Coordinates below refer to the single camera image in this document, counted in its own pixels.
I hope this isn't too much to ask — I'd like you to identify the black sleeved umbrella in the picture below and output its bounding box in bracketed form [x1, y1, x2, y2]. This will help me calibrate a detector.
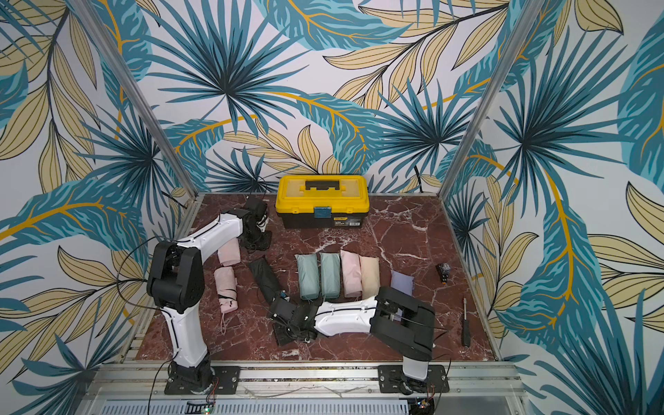
[248, 257, 287, 304]

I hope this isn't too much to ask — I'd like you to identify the mint sleeved umbrella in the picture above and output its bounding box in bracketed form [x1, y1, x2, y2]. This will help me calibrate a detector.
[296, 253, 320, 300]
[320, 252, 341, 299]

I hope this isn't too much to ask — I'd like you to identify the pink umbrella sleeve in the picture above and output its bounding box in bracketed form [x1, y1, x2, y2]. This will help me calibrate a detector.
[217, 238, 241, 267]

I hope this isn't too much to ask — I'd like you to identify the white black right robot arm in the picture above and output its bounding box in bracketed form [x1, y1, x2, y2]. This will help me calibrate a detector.
[268, 287, 437, 382]

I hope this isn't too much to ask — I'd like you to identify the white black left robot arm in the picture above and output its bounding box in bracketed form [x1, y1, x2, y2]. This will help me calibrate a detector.
[147, 196, 271, 394]

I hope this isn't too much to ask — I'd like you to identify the yellow black toolbox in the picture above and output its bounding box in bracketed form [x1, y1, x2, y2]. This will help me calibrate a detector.
[275, 175, 370, 229]

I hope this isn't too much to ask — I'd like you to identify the pink sleeved umbrella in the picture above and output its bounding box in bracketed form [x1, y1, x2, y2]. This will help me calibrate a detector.
[340, 250, 362, 298]

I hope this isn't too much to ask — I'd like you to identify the beige sleeved umbrella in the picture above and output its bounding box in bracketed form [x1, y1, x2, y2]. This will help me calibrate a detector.
[360, 256, 380, 299]

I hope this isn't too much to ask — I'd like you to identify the lavender sleeved umbrella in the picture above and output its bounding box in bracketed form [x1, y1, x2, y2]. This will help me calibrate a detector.
[391, 270, 414, 296]

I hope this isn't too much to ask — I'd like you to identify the small black electrical part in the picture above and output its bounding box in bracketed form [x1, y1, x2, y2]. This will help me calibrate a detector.
[436, 263, 451, 285]

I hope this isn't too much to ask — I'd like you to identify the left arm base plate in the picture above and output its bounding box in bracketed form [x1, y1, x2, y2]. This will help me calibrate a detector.
[164, 363, 240, 396]

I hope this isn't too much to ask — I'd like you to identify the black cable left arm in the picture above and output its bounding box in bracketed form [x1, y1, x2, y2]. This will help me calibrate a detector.
[115, 235, 162, 312]

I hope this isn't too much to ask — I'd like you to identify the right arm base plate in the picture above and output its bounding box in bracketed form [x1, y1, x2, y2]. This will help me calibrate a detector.
[377, 365, 451, 395]

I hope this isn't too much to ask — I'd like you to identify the black handled screwdriver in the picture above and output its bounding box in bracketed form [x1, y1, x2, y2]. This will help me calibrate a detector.
[461, 298, 471, 348]

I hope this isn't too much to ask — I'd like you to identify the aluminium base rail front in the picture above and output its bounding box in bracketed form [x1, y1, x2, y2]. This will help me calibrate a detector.
[77, 361, 535, 414]

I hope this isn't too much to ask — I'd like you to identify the aluminium frame rail right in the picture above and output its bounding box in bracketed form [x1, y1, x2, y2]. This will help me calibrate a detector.
[439, 1, 544, 202]

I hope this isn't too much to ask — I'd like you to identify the aluminium frame rail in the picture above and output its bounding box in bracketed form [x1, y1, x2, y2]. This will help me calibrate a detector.
[70, 0, 198, 199]
[439, 1, 544, 202]

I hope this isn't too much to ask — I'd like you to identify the aluminium frame rail left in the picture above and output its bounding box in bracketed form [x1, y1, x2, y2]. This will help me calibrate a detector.
[70, 0, 198, 199]

